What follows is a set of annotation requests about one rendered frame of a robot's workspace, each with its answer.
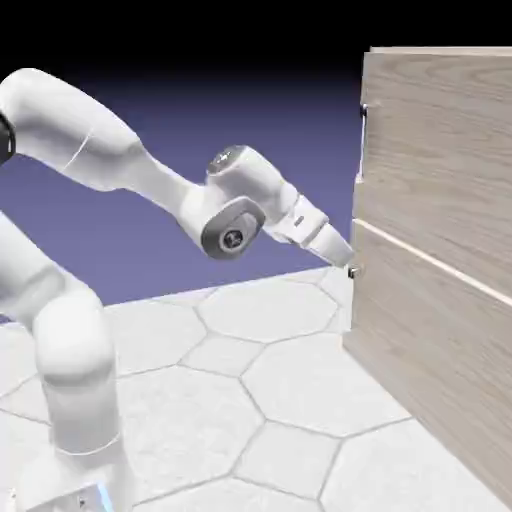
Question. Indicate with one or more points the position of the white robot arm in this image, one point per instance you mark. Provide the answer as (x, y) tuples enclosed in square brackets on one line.
[(100, 144)]

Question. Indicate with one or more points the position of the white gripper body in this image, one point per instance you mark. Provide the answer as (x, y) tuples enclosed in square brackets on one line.
[(330, 244)]

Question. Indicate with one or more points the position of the light wood cabinet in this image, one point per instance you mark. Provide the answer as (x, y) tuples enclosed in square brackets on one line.
[(440, 200)]

